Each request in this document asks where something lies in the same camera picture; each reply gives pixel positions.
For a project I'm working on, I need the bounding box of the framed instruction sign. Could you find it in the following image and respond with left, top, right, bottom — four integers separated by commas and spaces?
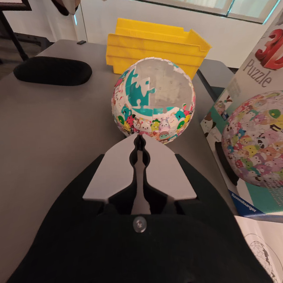
0, 0, 32, 11

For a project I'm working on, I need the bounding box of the colourful puzzle ball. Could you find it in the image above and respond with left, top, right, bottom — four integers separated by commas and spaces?
111, 57, 196, 144

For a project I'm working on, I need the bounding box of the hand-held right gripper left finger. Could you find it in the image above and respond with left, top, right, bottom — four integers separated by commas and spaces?
82, 134, 140, 214

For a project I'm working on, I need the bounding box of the black oval pad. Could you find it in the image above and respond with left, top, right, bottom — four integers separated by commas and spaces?
13, 56, 93, 87

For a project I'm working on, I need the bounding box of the window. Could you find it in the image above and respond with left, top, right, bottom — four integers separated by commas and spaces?
133, 0, 282, 25

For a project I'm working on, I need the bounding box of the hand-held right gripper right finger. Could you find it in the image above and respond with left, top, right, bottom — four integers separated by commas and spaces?
141, 134, 197, 214

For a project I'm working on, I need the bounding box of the dark hanging object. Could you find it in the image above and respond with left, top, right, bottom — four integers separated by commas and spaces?
51, 0, 80, 16

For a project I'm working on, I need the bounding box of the yellow plastic bin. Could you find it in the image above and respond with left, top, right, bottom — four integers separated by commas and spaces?
106, 18, 212, 80

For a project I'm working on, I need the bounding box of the black sign stand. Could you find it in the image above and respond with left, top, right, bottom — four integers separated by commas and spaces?
0, 11, 54, 62

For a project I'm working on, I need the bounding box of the printed puzzle box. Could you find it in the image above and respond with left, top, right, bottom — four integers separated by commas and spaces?
200, 9, 283, 218

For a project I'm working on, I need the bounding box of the printed instruction sheet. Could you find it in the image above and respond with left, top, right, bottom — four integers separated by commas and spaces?
234, 215, 283, 283

